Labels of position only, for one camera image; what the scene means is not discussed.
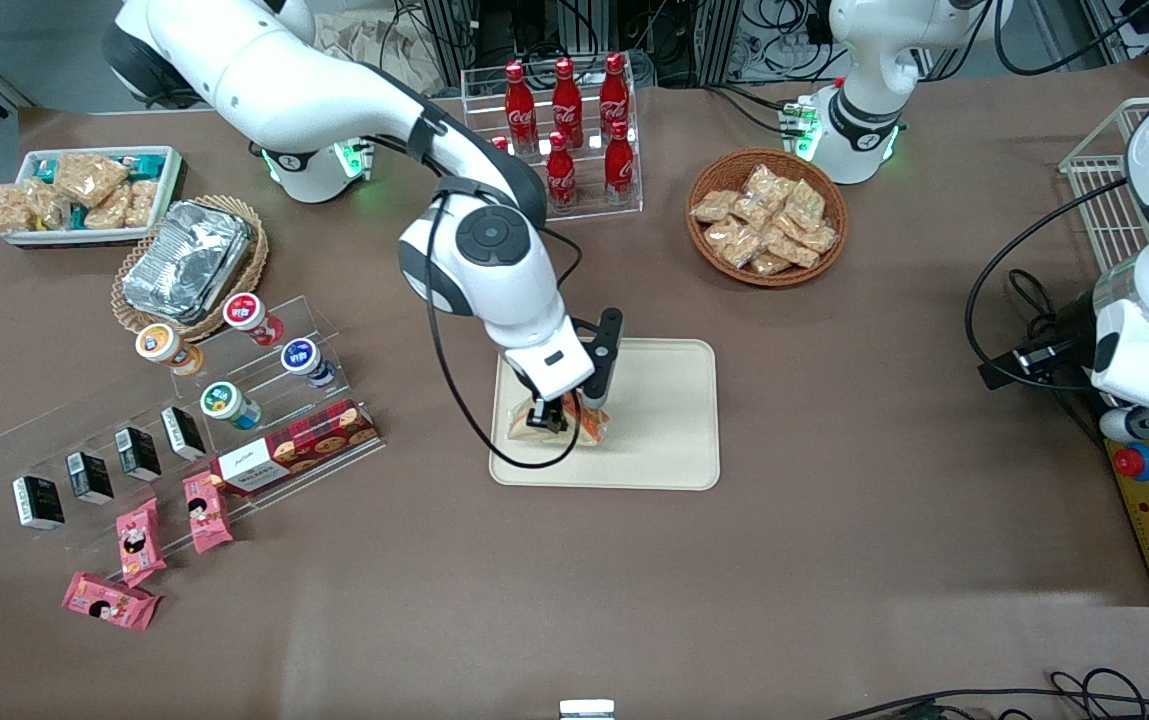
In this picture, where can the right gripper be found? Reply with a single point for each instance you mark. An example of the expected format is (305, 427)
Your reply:
(546, 413)

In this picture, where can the triangle sandwich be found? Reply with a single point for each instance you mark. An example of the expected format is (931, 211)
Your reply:
(589, 432)

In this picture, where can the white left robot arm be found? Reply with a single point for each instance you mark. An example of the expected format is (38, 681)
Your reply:
(864, 60)

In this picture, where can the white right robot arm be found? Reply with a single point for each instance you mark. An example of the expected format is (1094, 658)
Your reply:
(274, 80)

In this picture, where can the cream rectangular tray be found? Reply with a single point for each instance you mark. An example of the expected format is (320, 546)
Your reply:
(664, 420)

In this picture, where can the red emergency stop button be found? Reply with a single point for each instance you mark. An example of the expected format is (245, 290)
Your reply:
(1134, 461)

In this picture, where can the clear acrylic bottle rack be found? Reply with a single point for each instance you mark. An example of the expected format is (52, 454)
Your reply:
(584, 215)

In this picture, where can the round brown wicker basket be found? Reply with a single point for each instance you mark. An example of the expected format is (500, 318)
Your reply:
(699, 245)

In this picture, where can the clear bag of crackers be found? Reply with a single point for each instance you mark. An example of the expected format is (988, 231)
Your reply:
(732, 243)
(714, 206)
(770, 264)
(804, 205)
(818, 238)
(752, 213)
(764, 185)
(792, 250)

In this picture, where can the clear acrylic stepped display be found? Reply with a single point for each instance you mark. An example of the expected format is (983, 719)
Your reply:
(319, 320)

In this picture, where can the blue lid yogurt bottle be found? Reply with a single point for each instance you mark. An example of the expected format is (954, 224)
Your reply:
(304, 358)

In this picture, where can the red tartan cookie box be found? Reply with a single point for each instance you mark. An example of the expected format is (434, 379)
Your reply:
(294, 448)

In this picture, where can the brown paper table cover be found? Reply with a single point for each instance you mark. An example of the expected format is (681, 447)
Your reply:
(834, 450)

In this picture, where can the red lid yogurt bottle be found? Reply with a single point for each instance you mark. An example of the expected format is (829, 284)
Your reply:
(249, 315)

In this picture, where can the green lid yogurt bottle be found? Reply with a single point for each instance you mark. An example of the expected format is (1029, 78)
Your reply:
(226, 402)

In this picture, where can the oval light wicker basket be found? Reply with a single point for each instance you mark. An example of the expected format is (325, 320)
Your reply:
(252, 270)

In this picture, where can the pink snack packet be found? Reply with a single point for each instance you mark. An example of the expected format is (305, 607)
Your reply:
(109, 600)
(140, 540)
(206, 512)

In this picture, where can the small black carton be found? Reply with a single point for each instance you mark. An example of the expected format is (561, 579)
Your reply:
(138, 453)
(38, 502)
(90, 477)
(182, 432)

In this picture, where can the orange lid yogurt bottle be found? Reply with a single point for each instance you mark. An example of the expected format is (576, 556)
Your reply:
(162, 345)

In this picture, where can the silver foil container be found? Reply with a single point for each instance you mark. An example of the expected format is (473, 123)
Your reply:
(184, 260)

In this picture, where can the crumpled beige paper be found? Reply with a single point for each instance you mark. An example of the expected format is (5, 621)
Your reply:
(364, 45)

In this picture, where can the white rectangular snack bin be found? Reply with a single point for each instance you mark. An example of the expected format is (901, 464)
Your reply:
(166, 200)

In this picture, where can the clear bag of rice crisps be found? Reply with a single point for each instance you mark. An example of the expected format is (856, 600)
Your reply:
(34, 208)
(109, 212)
(141, 203)
(89, 178)

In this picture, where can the teal snack packet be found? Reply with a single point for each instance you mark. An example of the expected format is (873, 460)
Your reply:
(146, 166)
(46, 170)

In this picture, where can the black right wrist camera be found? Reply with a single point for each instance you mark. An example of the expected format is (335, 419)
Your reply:
(606, 360)

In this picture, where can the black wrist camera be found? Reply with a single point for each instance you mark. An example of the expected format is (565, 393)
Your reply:
(606, 360)
(1034, 358)

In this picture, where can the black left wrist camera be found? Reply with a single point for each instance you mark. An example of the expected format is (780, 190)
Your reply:
(1034, 358)

